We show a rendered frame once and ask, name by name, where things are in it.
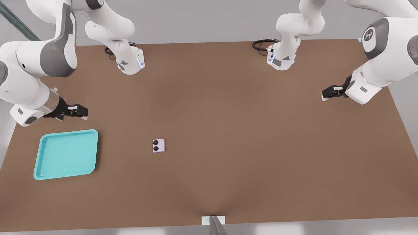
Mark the pale blue-green tray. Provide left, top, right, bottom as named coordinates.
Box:
left=33, top=129, right=99, bottom=180

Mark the black cable loop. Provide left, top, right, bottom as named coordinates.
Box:
left=104, top=42, right=137, bottom=61
left=252, top=39, right=280, bottom=57

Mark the silver frame post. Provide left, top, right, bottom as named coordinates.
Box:
left=0, top=2, right=41, bottom=42
left=201, top=215, right=228, bottom=235

